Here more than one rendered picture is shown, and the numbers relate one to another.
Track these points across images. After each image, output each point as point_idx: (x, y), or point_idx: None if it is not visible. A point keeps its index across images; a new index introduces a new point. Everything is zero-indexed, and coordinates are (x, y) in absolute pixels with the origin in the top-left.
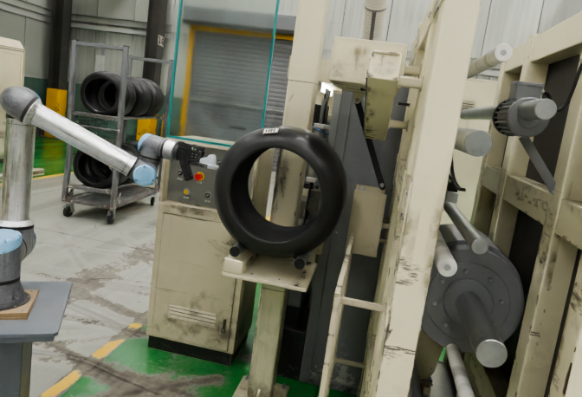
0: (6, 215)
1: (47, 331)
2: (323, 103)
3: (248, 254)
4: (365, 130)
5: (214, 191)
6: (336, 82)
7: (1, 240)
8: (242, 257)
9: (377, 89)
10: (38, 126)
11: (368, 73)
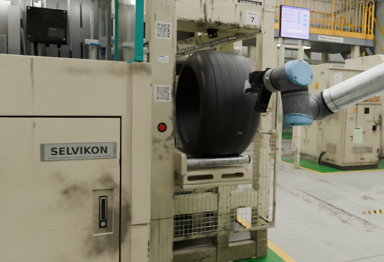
0: None
1: None
2: (93, 16)
3: (226, 166)
4: (188, 54)
5: (258, 113)
6: (244, 28)
7: None
8: (237, 165)
9: (251, 37)
10: None
11: (264, 31)
